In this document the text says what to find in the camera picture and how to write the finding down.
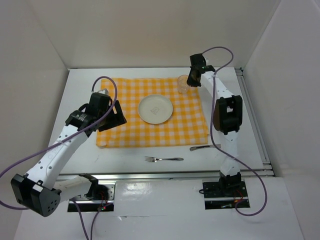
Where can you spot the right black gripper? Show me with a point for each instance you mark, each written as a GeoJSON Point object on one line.
{"type": "Point", "coordinates": [190, 82]}

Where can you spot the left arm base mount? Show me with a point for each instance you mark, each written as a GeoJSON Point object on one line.
{"type": "Point", "coordinates": [100, 196]}

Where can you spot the front aluminium rail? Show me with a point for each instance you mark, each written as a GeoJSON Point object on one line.
{"type": "Point", "coordinates": [167, 175]}

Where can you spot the black handled table knife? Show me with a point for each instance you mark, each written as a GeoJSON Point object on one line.
{"type": "Point", "coordinates": [199, 147]}

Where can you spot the aluminium rail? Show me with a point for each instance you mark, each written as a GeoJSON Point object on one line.
{"type": "Point", "coordinates": [167, 175]}
{"type": "Point", "coordinates": [252, 112]}

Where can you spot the right side aluminium rail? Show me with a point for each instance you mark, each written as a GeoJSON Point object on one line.
{"type": "Point", "coordinates": [252, 112]}

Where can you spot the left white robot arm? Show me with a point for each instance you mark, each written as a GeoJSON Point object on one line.
{"type": "Point", "coordinates": [38, 189]}

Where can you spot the yellow white checkered cloth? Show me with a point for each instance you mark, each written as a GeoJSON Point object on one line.
{"type": "Point", "coordinates": [186, 126]}

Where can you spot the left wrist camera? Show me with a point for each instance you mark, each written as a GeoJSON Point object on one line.
{"type": "Point", "coordinates": [104, 91]}

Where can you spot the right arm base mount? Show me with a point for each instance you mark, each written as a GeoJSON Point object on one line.
{"type": "Point", "coordinates": [215, 198]}

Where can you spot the cream round plate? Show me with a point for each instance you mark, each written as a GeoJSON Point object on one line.
{"type": "Point", "coordinates": [155, 109]}

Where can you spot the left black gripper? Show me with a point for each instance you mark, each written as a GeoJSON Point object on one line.
{"type": "Point", "coordinates": [117, 118]}

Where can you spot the silver fork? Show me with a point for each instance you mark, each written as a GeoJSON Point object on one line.
{"type": "Point", "coordinates": [152, 159]}

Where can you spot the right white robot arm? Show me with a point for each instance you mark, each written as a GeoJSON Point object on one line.
{"type": "Point", "coordinates": [226, 119]}

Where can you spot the clear plastic cup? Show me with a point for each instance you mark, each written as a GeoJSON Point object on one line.
{"type": "Point", "coordinates": [182, 85]}

